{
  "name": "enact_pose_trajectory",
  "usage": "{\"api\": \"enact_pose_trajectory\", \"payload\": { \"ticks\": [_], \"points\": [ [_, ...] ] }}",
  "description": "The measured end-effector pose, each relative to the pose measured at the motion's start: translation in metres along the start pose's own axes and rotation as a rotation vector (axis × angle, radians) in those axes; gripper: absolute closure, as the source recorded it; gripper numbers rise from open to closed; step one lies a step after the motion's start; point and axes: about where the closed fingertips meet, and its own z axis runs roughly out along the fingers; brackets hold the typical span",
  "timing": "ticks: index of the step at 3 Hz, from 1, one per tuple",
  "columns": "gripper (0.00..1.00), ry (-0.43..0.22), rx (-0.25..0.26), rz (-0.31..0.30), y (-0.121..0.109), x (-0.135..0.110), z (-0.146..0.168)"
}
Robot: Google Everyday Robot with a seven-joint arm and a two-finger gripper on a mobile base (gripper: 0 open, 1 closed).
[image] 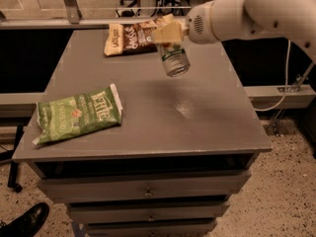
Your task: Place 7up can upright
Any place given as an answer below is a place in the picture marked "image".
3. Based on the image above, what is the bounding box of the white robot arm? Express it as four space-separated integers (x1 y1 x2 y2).
153 0 316 62

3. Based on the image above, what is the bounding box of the white cable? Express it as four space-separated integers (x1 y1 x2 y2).
254 39 292 113

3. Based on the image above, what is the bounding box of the middle grey drawer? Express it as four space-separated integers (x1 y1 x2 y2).
68 200 229 224

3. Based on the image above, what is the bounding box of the grey drawer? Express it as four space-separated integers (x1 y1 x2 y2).
38 170 251 203
86 219 216 237
68 200 229 224

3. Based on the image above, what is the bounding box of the black stand with caster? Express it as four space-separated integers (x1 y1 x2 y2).
0 125 24 193

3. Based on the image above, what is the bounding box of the black leather shoe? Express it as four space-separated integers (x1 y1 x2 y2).
0 202 49 237

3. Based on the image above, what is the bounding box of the top grey drawer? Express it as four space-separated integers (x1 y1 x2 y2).
38 170 251 203

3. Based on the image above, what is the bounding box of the brown and cream snack bag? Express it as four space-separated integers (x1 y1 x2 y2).
104 14 174 56

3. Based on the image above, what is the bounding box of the green Kettle chips bag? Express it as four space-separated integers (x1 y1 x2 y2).
33 84 122 145

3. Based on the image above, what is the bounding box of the black office chair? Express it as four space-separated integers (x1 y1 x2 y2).
116 0 139 18

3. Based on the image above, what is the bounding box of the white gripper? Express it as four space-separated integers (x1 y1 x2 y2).
152 2 217 44

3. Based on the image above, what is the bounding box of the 7up soda can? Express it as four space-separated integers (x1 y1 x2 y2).
156 43 191 77

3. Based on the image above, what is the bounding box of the bottom grey drawer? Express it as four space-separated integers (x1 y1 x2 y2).
86 219 216 237

